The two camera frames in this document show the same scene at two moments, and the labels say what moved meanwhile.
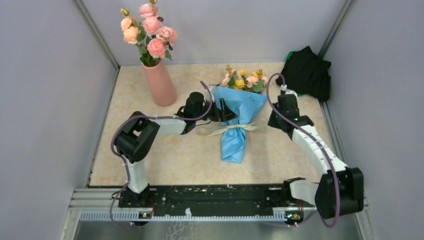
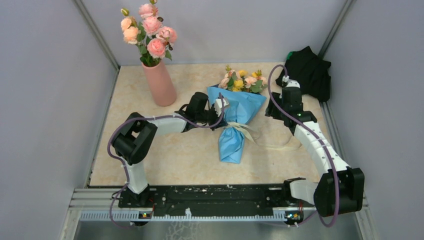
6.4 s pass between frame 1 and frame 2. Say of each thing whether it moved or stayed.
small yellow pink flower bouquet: stayed
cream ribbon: moved
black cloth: stayed
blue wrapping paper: stayed
